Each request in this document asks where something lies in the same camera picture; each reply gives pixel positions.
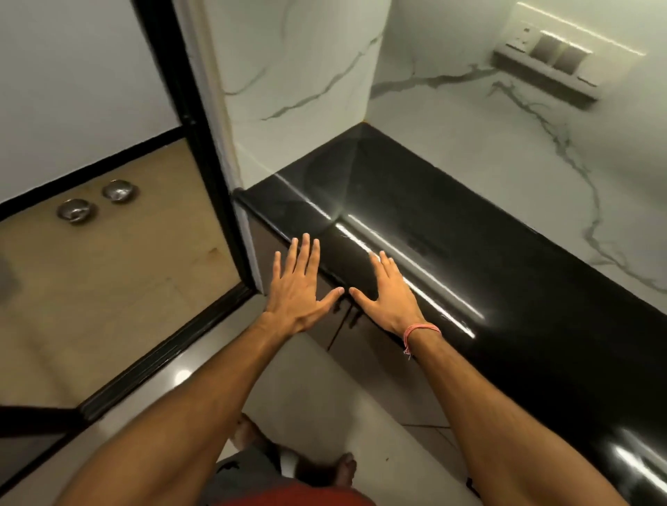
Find person's right hand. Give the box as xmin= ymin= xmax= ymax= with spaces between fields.
xmin=348 ymin=250 xmax=428 ymax=340

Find person's left hand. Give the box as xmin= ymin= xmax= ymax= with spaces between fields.
xmin=263 ymin=233 xmax=345 ymax=337

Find person's left forearm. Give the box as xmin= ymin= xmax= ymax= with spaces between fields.
xmin=54 ymin=313 xmax=294 ymax=506

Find person's right forearm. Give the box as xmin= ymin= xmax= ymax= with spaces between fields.
xmin=407 ymin=328 xmax=629 ymax=506

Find pink thread wristband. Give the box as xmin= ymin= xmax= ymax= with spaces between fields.
xmin=402 ymin=323 xmax=443 ymax=359

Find person's left foot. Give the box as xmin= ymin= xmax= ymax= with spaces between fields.
xmin=229 ymin=413 xmax=282 ymax=462

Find person's foot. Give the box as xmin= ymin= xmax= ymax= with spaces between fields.
xmin=313 ymin=452 xmax=358 ymax=489
xmin=229 ymin=413 xmax=282 ymax=462

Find person's right foot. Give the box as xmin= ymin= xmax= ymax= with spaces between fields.
xmin=313 ymin=452 xmax=358 ymax=489

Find small steel bowl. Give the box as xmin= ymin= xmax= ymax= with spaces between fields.
xmin=56 ymin=198 xmax=98 ymax=225
xmin=101 ymin=179 xmax=139 ymax=204

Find grey shorts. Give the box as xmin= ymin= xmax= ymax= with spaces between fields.
xmin=197 ymin=447 xmax=294 ymax=506

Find red shirt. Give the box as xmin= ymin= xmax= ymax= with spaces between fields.
xmin=219 ymin=481 xmax=377 ymax=506

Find black door frame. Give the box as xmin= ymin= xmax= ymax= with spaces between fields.
xmin=0 ymin=0 xmax=257 ymax=493

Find white wall switch panel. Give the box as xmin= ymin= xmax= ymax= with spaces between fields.
xmin=491 ymin=1 xmax=647 ymax=103

